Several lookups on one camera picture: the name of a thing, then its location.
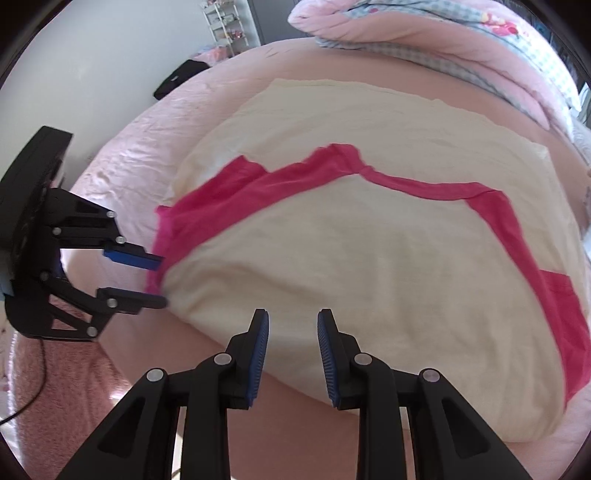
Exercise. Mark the cream shirt with magenta sleeves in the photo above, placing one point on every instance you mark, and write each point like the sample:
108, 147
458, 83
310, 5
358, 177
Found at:
369, 277

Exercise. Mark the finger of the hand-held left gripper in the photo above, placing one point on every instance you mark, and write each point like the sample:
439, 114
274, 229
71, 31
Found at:
134, 301
134, 259

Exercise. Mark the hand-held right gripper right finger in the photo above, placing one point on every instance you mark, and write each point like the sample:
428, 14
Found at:
325, 355

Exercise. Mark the person's left forearm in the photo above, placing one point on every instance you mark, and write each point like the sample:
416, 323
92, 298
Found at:
69, 369

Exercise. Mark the pink folded quilt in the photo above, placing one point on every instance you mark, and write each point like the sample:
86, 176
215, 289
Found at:
415, 41

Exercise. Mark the grey door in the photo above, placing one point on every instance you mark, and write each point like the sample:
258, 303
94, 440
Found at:
272, 18

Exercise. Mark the black bag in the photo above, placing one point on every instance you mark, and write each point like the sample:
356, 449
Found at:
180, 78

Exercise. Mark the pink cloth bundle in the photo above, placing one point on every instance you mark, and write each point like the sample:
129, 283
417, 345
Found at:
214, 53

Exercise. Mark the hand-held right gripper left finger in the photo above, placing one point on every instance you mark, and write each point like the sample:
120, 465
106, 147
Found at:
259, 350

